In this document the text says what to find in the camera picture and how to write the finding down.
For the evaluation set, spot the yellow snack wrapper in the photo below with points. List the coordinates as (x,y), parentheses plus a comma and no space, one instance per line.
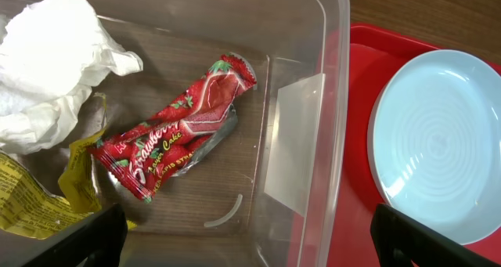
(44,192)

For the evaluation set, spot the clear plastic storage bin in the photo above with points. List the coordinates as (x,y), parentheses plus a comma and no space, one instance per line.
(266,194)

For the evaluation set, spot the white tissue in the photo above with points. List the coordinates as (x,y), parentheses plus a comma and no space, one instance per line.
(53,54)

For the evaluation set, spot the light blue plate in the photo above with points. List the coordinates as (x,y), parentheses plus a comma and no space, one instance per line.
(433,144)

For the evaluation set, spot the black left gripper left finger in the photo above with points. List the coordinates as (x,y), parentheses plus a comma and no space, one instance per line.
(97,240)

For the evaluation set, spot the red candy wrapper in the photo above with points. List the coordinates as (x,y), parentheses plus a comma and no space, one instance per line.
(144,157)

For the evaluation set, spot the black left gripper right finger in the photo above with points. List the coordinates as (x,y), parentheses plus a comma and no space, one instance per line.
(401,241)

